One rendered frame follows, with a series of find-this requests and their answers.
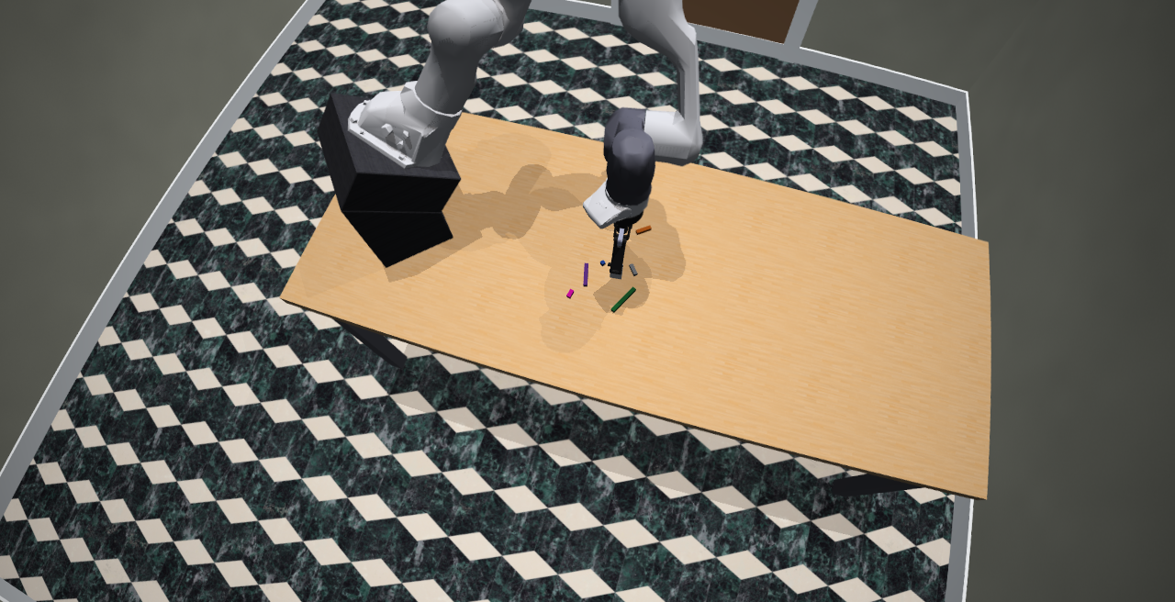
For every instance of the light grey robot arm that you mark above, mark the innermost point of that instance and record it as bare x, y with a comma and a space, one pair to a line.
420, 119

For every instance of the green rod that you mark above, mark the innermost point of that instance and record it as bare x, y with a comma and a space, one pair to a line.
626, 296

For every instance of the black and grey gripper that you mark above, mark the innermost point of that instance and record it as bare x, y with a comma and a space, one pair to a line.
616, 264

